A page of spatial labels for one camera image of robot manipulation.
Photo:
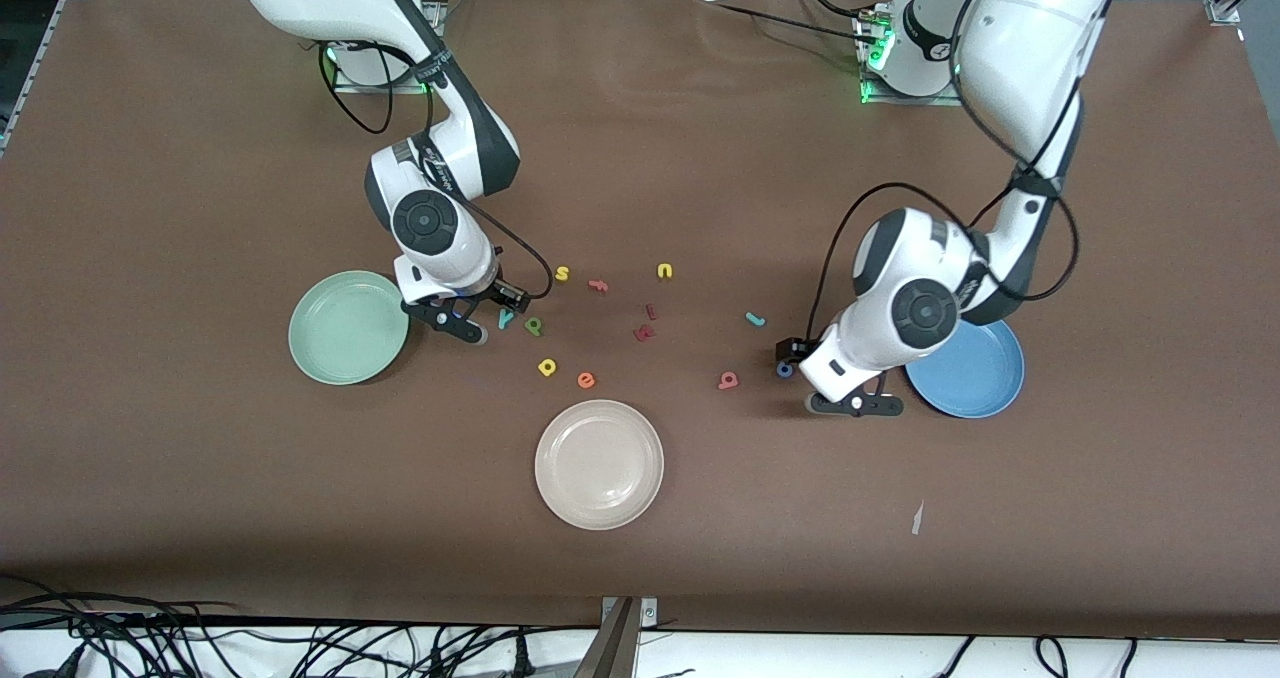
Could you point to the blue plate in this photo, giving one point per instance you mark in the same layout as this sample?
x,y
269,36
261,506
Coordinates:
x,y
975,383

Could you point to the green letter p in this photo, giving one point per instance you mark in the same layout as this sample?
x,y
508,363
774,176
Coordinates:
x,y
534,326

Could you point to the pink letter a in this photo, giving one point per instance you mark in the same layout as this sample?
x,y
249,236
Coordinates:
x,y
728,380

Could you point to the metal table clamp bracket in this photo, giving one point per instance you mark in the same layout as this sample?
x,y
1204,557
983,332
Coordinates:
x,y
648,613

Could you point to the grey paper scrap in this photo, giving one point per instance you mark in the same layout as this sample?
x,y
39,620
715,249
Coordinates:
x,y
917,518

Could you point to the beige plate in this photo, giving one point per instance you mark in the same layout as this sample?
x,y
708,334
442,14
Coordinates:
x,y
599,464

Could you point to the grey camera mount pole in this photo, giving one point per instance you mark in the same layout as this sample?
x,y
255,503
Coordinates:
x,y
610,653

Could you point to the brown table cover sheet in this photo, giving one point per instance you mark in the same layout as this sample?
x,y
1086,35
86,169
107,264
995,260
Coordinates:
x,y
640,158

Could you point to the green plate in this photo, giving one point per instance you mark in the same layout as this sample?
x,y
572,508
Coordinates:
x,y
348,328

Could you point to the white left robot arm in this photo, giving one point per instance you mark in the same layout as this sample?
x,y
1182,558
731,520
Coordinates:
x,y
1030,38

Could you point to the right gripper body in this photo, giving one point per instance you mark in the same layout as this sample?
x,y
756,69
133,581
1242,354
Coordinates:
x,y
497,294

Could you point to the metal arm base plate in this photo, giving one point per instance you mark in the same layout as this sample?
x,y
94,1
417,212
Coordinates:
x,y
350,86
900,100

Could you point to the dark red letter k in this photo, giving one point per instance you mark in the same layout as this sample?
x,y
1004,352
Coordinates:
x,y
644,333

